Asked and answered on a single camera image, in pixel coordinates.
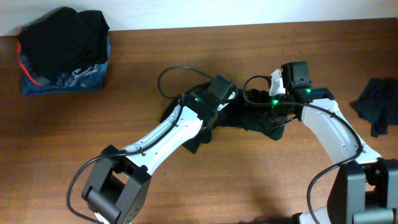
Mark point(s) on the crumpled dark navy garment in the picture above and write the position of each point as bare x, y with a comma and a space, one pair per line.
377, 104

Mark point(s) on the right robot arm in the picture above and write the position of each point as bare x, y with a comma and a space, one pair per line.
365, 188

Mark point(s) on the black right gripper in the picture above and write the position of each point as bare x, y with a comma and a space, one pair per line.
281, 117

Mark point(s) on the grey garment with pink trim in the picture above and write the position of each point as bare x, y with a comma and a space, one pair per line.
28, 68

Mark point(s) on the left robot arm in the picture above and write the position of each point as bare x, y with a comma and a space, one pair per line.
119, 181

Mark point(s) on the black t-shirt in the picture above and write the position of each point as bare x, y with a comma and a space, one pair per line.
237, 114

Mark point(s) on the folded black garment on pile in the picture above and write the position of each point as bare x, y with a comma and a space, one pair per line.
65, 41

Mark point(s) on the folded blue jeans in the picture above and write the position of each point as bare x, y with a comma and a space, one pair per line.
81, 79

